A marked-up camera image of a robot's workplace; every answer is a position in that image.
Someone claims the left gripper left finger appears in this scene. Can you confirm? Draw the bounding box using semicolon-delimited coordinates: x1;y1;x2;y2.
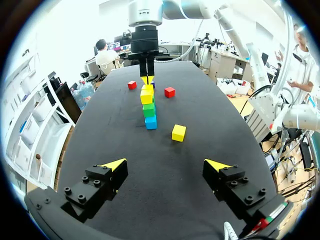
60;157;129;224

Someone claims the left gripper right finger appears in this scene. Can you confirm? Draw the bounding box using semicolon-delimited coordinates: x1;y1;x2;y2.
202;158;268;221

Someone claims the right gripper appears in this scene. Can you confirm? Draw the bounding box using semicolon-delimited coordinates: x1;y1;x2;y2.
128;25;171;85

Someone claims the blue cube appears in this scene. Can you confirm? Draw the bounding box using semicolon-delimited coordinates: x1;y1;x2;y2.
144;114;158;131

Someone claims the person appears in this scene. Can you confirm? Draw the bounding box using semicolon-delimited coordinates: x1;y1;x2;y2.
274;23;316;106
94;38;121;76

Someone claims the white cable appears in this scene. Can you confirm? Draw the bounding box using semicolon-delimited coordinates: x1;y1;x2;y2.
223;221;239;240
154;18;205;64

